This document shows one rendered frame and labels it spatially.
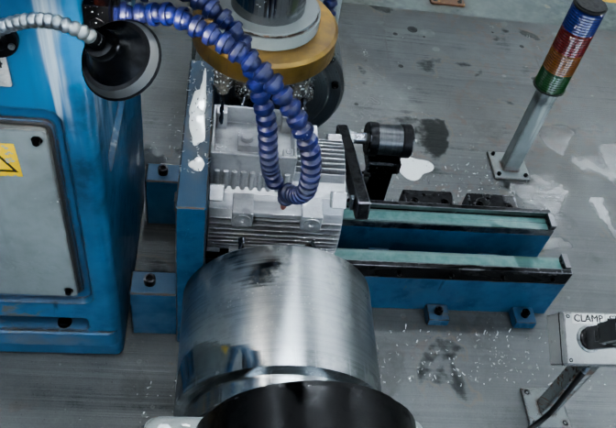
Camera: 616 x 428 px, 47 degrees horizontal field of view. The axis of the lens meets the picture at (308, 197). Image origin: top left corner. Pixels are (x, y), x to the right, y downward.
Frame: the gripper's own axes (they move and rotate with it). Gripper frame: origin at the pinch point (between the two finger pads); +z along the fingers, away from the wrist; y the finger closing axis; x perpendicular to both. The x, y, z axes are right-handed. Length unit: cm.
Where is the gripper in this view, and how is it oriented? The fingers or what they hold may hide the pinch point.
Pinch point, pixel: (606, 336)
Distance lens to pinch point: 100.2
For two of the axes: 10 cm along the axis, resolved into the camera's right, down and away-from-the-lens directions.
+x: -0.2, 9.7, -2.6
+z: -1.4, 2.5, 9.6
